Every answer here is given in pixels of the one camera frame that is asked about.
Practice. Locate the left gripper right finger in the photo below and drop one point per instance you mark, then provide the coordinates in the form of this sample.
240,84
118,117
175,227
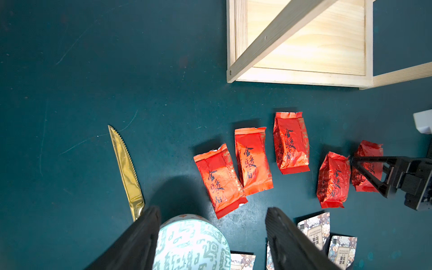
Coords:
290,248

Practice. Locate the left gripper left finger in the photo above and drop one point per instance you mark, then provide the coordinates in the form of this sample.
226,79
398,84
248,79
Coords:
135,249

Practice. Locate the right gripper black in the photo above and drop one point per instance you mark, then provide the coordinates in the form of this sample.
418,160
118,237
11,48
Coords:
411,175

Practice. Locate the wooden two-tier shelf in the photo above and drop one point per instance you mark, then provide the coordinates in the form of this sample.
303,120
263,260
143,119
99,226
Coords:
324,43

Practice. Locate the green patterned round bowl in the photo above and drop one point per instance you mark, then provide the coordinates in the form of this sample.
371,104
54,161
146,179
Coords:
191,242

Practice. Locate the green table mat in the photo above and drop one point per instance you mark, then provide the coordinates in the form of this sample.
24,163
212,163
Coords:
156,72

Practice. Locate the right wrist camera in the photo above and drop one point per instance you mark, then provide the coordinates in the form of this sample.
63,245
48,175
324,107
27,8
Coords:
423,121

